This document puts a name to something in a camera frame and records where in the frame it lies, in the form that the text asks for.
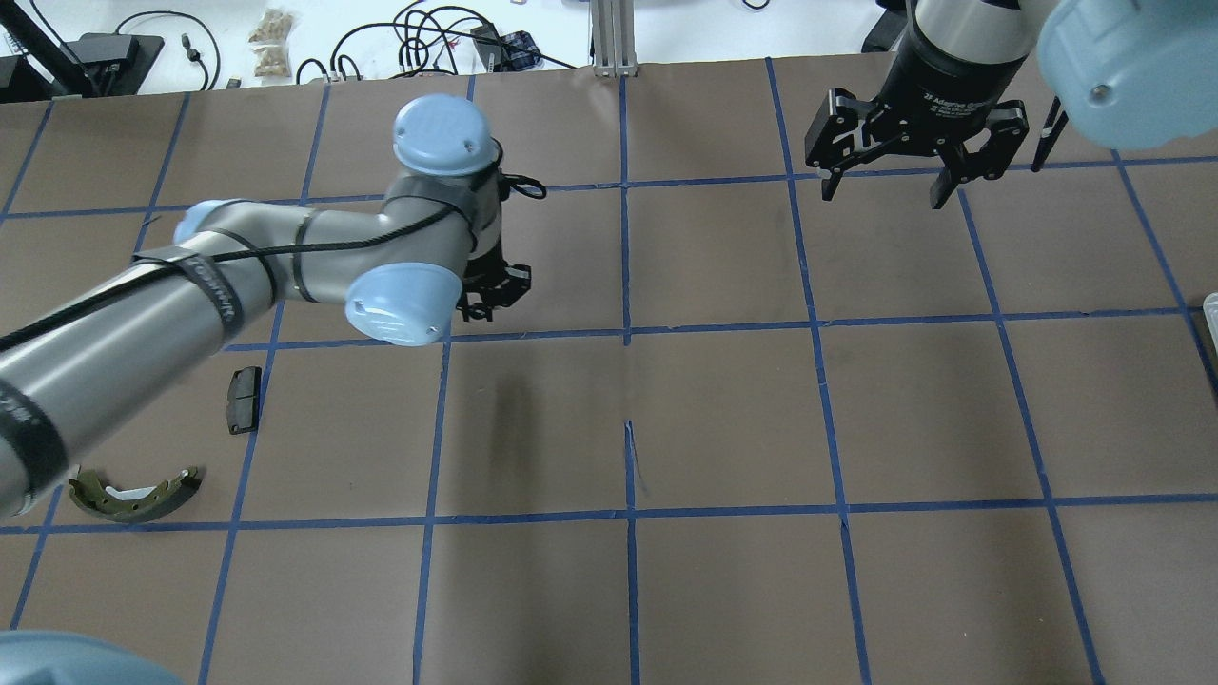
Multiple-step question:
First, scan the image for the olive curved brake shoe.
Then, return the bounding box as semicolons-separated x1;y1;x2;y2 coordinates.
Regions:
67;466;205;525

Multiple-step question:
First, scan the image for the aluminium frame post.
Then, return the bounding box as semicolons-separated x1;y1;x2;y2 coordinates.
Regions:
588;0;639;78

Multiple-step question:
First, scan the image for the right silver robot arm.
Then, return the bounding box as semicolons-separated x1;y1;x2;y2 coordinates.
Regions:
804;1;1217;208

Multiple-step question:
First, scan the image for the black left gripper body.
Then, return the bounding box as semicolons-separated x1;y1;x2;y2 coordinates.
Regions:
460;243;533;321

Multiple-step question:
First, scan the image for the grey brake pad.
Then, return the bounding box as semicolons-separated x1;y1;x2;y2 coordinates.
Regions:
227;364;263;435

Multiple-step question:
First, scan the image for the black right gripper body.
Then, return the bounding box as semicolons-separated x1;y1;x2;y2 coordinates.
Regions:
875;28;1027;157

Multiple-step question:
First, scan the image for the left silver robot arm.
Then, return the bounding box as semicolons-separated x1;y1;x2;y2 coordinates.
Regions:
1;91;531;517

